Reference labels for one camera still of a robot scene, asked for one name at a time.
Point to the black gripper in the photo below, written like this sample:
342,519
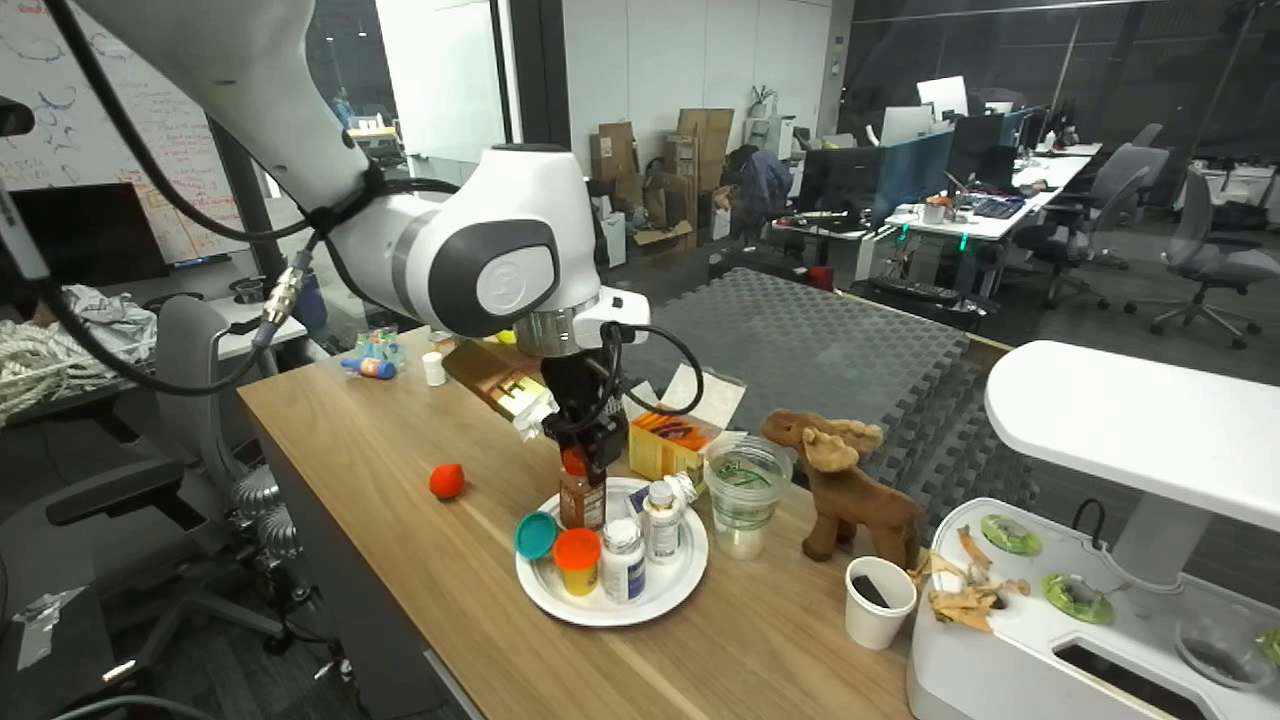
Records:
586,401

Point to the orange lid spice jar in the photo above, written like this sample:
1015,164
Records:
582,496

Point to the teal lid play dough tub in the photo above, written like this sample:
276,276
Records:
539,537

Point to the white pill bottle tan label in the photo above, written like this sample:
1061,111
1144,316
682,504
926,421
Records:
660,521

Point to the orange lid play dough tub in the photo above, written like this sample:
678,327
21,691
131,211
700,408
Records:
579,562

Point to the white pill bottle blue label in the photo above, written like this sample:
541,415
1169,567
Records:
620,562

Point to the red lid play dough tub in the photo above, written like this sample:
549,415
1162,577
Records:
448,483

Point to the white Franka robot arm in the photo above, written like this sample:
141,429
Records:
494,252

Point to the white round plate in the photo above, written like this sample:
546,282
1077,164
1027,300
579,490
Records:
660,594

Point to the open orange cardboard box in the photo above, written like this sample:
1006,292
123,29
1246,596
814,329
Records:
682,437

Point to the clear plastic tumbler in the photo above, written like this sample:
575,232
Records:
740,541

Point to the small white cap bottle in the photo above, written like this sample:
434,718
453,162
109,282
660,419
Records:
434,368

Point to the light blue plastic toy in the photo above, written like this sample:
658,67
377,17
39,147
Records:
368,359

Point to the grey foam floor mat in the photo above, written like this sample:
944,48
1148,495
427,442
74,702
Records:
826,344

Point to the brown moose plush toy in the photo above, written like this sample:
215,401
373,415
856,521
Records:
855,503

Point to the small white paper cup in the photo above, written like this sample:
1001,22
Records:
880,602

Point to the seated person blue jacket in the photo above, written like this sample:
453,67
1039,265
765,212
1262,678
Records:
760,182

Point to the grey office chair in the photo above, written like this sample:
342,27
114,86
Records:
200,415
1222,252

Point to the blue desk partition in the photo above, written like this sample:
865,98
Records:
915,174

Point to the white office desk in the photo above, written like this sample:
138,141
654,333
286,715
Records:
995,200

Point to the white monitor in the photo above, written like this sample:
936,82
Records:
940,94

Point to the dark office chair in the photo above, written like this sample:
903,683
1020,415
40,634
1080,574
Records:
1093,200

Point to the white hydroponic planter with lamp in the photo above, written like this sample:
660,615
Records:
1132,627

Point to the whiteboard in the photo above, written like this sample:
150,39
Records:
95,122

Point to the yellow brown wrist camera mount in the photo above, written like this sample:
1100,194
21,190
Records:
501,383

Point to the black window post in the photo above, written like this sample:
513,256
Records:
541,67

